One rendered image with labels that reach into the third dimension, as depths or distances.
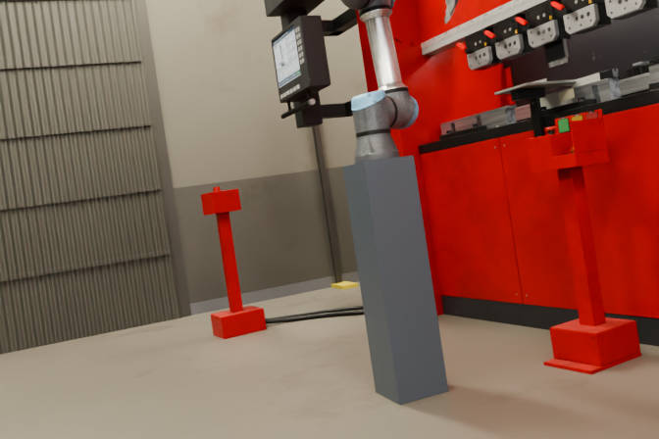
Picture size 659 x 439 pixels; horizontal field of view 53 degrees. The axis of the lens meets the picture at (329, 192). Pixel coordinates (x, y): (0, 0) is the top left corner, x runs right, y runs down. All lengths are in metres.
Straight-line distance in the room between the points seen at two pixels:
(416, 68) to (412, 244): 1.55
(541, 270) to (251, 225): 2.56
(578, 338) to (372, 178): 0.87
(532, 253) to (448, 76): 1.17
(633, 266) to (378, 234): 0.97
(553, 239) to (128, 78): 3.13
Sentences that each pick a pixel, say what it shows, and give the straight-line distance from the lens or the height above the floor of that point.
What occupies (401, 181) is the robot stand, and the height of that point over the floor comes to 0.69.
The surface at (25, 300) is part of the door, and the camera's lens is 4.75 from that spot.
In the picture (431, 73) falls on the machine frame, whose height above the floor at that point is 1.24.
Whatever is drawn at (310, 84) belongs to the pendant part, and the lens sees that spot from 3.37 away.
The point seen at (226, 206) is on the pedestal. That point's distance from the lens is 3.71.
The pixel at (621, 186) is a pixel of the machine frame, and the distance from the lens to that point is 2.58.
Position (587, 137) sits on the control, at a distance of 2.36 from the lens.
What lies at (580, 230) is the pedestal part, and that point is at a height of 0.44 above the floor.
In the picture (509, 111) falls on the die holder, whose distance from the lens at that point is 3.14.
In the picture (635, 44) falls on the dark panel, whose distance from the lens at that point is 3.34.
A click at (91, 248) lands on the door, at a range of 4.72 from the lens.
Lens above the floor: 0.68
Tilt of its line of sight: level
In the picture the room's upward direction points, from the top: 8 degrees counter-clockwise
